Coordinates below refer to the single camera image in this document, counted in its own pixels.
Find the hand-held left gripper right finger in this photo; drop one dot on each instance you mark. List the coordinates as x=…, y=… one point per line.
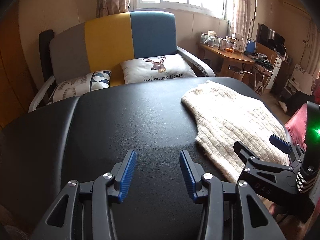
x=187, y=175

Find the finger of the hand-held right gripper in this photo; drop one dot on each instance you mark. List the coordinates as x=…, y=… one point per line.
x=247, y=155
x=281, y=143

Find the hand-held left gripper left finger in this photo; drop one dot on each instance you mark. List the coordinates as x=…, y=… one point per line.
x=127, y=175

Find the cream knitted sweater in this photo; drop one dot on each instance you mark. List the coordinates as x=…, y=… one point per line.
x=230, y=120

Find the person's right hand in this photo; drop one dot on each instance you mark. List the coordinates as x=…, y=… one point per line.
x=273, y=208

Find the pink blanket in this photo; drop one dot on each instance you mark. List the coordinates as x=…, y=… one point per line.
x=297, y=125

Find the white cabinet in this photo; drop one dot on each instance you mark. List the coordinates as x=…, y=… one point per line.
x=275, y=72

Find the wooden desk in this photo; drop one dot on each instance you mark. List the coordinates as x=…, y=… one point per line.
x=232, y=56

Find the triangle pattern pillow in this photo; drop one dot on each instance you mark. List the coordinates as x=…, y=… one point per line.
x=82, y=82

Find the blue chair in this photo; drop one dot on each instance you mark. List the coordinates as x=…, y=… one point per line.
x=250, y=45

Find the deer print pillow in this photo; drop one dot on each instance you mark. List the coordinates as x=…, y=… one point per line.
x=140, y=72

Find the black television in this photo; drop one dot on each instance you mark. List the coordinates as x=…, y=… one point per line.
x=267, y=36

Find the clear container with oranges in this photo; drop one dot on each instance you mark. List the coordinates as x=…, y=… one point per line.
x=230, y=45

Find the glass jar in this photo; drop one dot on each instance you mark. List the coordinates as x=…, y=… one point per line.
x=203, y=40
x=211, y=41

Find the grey yellow blue sofa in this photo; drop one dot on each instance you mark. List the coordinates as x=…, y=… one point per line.
x=107, y=42

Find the black flat panel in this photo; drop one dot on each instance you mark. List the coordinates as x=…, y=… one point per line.
x=45, y=55

